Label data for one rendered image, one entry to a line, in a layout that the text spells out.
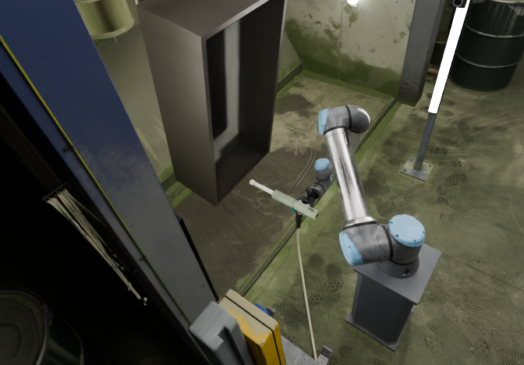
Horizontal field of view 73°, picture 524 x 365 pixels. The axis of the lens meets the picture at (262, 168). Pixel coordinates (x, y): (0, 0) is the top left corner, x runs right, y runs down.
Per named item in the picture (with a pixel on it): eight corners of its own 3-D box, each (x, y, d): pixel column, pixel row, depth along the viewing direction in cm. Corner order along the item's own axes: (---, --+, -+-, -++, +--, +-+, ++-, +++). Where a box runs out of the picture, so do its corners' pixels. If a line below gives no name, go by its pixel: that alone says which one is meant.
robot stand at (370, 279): (415, 307, 214) (441, 251, 168) (394, 352, 198) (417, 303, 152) (367, 281, 228) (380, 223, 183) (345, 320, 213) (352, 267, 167)
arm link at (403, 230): (425, 260, 155) (434, 238, 143) (387, 267, 155) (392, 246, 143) (410, 232, 166) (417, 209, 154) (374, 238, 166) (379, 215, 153)
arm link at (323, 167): (330, 155, 225) (331, 171, 233) (312, 158, 225) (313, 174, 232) (334, 164, 218) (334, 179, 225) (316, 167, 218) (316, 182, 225)
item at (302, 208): (316, 233, 219) (320, 208, 203) (313, 238, 216) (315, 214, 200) (254, 200, 241) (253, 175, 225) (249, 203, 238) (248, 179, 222)
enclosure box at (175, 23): (175, 179, 237) (135, 4, 142) (231, 129, 268) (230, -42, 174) (215, 207, 226) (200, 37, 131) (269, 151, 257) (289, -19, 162)
